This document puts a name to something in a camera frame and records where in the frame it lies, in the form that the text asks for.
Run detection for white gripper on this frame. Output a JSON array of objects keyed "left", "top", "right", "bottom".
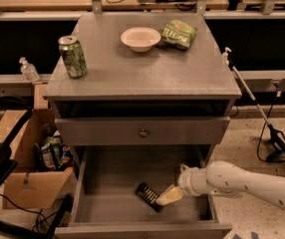
[{"left": 156, "top": 163, "right": 212, "bottom": 206}]

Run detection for dark rxbar chocolate bar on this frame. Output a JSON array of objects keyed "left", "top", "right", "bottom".
[{"left": 135, "top": 182, "right": 162, "bottom": 213}]

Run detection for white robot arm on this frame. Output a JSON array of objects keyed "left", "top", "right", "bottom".
[{"left": 155, "top": 160, "right": 285, "bottom": 210}]

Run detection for closed grey top drawer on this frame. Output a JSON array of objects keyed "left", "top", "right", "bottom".
[{"left": 55, "top": 117, "right": 230, "bottom": 146}]

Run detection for open grey middle drawer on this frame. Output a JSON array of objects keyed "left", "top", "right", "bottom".
[{"left": 55, "top": 145, "right": 231, "bottom": 239}]

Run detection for grey drawer cabinet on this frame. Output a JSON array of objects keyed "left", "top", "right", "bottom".
[{"left": 43, "top": 12, "right": 242, "bottom": 239}]

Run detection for white grabber stick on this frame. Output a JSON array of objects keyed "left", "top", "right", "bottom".
[{"left": 222, "top": 47, "right": 285, "bottom": 162}]

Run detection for snack packets in box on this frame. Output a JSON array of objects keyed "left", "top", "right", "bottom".
[{"left": 34, "top": 130, "right": 73, "bottom": 171}]

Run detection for white paper bowl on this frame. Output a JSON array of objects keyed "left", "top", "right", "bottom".
[{"left": 121, "top": 27, "right": 161, "bottom": 53}]

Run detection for green chip bag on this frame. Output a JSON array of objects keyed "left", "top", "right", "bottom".
[{"left": 161, "top": 20, "right": 196, "bottom": 50}]

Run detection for cardboard box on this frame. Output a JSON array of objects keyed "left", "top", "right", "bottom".
[{"left": 0, "top": 83, "right": 76, "bottom": 211}]

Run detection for green soda can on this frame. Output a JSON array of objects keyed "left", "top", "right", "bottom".
[{"left": 58, "top": 35, "right": 87, "bottom": 79}]

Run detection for clear sanitizer bottle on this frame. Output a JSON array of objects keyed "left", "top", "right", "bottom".
[{"left": 19, "top": 57, "right": 40, "bottom": 82}]

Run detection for black floor cable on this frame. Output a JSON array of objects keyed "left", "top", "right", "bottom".
[{"left": 255, "top": 103, "right": 285, "bottom": 164}]

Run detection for black chair frame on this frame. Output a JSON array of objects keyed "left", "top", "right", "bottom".
[{"left": 0, "top": 93, "right": 73, "bottom": 239}]

